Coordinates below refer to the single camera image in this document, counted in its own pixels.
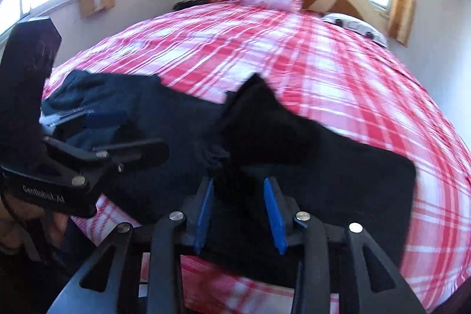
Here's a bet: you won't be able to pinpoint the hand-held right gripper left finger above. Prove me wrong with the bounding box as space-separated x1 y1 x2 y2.
47 177 215 314

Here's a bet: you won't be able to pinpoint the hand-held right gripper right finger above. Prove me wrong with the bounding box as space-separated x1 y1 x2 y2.
263 177 428 314

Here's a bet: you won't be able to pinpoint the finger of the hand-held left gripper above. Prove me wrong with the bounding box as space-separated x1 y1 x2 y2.
92 137 170 173
40 107 127 129

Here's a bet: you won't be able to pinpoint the black pants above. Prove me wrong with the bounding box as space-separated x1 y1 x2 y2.
41 69 417 294

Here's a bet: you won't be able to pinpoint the person's left hand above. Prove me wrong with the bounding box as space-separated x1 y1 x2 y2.
0 191 70 256

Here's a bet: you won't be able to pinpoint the dark patterned bag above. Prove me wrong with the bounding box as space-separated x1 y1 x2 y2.
172 0 211 11

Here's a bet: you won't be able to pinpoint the bed with red plaid sheet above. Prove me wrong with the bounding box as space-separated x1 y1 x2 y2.
41 0 471 314

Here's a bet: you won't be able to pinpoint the white patterned pillow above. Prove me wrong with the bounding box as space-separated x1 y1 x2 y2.
322 12 389 48

